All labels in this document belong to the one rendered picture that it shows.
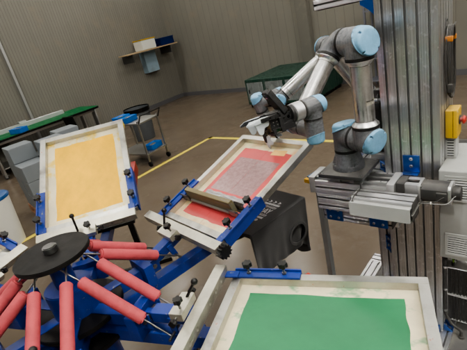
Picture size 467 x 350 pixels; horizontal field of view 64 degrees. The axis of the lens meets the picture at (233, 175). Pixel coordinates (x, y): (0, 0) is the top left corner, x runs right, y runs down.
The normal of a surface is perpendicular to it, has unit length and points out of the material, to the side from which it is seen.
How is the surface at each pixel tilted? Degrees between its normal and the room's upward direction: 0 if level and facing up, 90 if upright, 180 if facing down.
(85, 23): 90
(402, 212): 90
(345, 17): 90
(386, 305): 0
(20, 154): 90
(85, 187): 32
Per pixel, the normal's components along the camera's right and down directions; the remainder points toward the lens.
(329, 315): -0.22, -0.90
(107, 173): -0.07, -0.59
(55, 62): 0.76, 0.08
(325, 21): -0.61, 0.43
